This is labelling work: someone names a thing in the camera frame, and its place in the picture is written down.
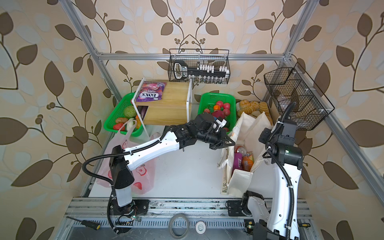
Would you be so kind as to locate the white wooden two-tier shelf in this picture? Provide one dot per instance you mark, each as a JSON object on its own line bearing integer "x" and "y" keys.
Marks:
{"x": 173, "y": 109}

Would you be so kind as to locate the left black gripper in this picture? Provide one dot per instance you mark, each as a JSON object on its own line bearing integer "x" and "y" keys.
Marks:
{"x": 221, "y": 139}

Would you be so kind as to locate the red strawberry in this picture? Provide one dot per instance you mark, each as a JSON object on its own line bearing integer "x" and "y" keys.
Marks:
{"x": 119, "y": 126}

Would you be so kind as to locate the purple snack bag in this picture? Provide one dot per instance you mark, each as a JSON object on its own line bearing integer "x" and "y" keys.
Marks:
{"x": 237, "y": 165}

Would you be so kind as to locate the orange Fox's candy bag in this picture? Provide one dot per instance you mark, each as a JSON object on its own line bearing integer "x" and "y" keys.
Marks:
{"x": 248, "y": 162}

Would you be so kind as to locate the black wire basket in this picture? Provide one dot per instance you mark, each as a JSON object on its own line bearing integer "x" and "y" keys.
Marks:
{"x": 290, "y": 84}
{"x": 205, "y": 66}

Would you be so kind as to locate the black handle screwdriver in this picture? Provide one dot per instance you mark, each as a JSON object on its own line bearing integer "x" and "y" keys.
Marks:
{"x": 86, "y": 223}

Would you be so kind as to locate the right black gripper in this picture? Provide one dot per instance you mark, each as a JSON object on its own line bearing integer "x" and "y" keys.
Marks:
{"x": 263, "y": 138}

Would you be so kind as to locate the green cabbage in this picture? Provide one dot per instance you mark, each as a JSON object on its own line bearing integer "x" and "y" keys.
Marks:
{"x": 130, "y": 112}

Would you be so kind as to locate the white bread tray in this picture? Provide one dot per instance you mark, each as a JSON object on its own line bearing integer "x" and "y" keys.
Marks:
{"x": 253, "y": 109}

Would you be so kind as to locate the black wire basket right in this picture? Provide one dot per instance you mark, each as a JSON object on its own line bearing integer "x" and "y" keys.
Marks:
{"x": 290, "y": 84}

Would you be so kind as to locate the pink dragon fruit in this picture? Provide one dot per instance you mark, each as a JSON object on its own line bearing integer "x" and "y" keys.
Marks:
{"x": 219, "y": 114}

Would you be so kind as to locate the cream canvas tote bag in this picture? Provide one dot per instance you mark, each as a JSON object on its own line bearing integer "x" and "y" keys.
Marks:
{"x": 245, "y": 133}

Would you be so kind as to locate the green fruit basket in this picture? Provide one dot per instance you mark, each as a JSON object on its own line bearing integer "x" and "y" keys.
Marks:
{"x": 209, "y": 100}

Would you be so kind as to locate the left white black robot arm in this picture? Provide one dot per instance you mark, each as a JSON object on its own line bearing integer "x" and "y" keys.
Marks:
{"x": 124, "y": 161}

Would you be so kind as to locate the red cola can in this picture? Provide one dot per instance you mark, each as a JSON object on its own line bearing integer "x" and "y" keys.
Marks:
{"x": 240, "y": 149}

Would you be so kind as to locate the black wire basket rear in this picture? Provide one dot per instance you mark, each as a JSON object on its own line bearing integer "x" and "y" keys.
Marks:
{"x": 205, "y": 66}

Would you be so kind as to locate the grey tape roll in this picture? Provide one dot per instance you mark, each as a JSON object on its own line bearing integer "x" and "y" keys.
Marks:
{"x": 179, "y": 221}

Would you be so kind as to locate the pink plastic grocery bag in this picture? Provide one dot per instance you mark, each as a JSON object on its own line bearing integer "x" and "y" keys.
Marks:
{"x": 144, "y": 174}

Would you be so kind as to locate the left green vegetable basket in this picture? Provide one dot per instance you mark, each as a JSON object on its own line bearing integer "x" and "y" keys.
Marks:
{"x": 118, "y": 113}

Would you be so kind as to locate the purple Fox's candy bag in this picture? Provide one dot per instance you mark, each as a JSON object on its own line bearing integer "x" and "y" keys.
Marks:
{"x": 151, "y": 91}

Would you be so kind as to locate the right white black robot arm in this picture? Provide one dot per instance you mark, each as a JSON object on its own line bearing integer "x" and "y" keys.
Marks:
{"x": 280, "y": 222}

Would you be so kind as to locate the black barcode scanner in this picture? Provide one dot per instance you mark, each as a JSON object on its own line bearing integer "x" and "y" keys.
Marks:
{"x": 180, "y": 70}

